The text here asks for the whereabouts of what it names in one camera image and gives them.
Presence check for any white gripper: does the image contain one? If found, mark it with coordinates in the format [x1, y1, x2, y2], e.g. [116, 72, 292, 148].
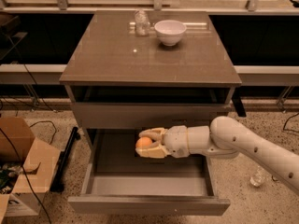
[135, 126, 189, 159]

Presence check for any orange fruit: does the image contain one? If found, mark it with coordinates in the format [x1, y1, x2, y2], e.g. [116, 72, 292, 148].
[135, 137, 152, 148]

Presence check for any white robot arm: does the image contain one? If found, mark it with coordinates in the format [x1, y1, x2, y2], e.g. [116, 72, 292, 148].
[135, 116, 299, 194]

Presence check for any open grey middle drawer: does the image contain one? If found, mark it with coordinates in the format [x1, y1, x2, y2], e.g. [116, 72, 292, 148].
[68, 130, 230, 216]

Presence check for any closed grey top drawer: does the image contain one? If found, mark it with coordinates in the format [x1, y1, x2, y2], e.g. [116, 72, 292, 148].
[71, 103, 231, 129]

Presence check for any grey drawer cabinet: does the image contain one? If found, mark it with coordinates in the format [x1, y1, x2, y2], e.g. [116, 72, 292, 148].
[60, 11, 241, 146]

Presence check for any clear glass on floor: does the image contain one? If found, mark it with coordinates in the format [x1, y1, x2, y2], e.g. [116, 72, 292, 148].
[249, 166, 266, 188]

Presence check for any black bar on floor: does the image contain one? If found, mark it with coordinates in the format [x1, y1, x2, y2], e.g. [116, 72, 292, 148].
[50, 127, 80, 192]

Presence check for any white ceramic bowl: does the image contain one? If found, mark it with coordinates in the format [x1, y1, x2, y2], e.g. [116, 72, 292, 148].
[154, 20, 187, 46]

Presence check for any clear plastic bottle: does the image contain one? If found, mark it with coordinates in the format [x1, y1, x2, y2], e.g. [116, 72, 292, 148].
[135, 9, 150, 36]

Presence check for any cardboard box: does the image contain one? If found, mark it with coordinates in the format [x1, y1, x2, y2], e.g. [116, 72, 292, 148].
[0, 117, 60, 219]

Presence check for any black cable right floor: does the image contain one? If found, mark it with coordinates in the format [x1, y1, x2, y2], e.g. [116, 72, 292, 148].
[281, 111, 299, 135]

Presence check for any black cable floor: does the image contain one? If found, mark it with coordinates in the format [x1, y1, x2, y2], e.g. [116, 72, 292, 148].
[281, 111, 299, 135]
[0, 33, 59, 224]

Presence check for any black cable left floor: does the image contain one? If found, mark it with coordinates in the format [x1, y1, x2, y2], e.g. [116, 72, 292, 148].
[0, 33, 59, 224]

